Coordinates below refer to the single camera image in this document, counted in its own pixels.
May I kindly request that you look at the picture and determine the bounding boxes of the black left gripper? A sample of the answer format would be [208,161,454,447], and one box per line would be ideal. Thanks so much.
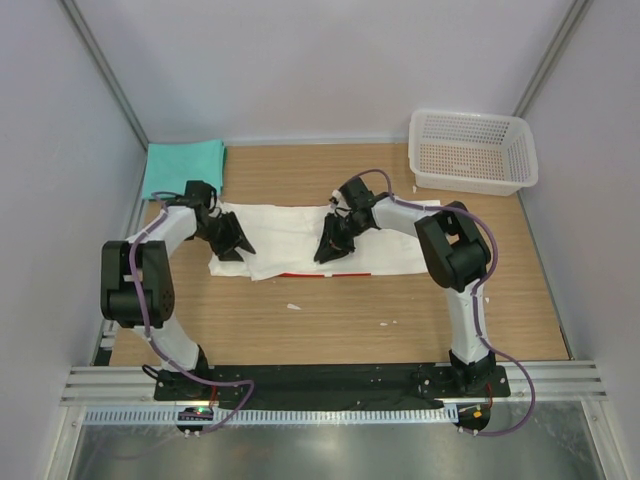
[195,211,254,262]

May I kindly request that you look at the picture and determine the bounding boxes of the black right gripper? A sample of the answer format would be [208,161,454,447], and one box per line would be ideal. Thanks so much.
[314,213,369,264]

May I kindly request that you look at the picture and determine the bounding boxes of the white printed t-shirt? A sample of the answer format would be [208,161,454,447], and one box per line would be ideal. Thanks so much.
[209,203,427,281]

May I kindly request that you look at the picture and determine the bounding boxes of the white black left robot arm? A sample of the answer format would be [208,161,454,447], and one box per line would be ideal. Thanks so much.
[100,180,256,400]

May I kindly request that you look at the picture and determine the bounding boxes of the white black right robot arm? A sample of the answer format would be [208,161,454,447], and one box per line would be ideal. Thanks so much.
[314,176,496,396]

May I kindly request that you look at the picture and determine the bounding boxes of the folded teal t-shirt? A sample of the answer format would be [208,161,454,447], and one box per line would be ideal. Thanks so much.
[141,140,227,200]

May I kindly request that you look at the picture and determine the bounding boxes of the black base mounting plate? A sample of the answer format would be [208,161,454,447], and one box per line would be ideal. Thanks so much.
[152,363,512,402]

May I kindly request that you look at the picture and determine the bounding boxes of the white perforated plastic basket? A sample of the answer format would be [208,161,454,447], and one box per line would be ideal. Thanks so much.
[408,109,538,196]

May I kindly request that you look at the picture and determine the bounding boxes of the left base electronics board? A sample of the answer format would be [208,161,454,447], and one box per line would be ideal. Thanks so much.
[176,406,214,435]

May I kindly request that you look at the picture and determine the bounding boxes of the base electronics board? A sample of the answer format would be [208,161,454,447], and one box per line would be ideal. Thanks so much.
[455,404,491,435]
[176,406,214,435]

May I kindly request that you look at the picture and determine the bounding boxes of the right base electronics board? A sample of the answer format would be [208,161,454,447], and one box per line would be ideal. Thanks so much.
[455,404,491,435]

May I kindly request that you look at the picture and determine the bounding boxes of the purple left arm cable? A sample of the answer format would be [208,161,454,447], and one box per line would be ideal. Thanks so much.
[128,191,255,434]

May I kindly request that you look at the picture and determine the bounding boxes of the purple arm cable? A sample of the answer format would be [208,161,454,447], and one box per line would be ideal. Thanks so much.
[128,191,255,434]
[349,169,537,440]

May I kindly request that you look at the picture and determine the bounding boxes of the aluminium frame rail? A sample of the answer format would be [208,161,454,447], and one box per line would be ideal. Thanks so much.
[60,361,607,405]

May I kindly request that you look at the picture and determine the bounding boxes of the white slotted cable duct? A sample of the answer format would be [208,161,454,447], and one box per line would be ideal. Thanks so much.
[83,405,458,427]

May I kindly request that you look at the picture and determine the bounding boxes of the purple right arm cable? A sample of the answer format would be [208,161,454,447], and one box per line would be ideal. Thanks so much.
[349,169,537,440]

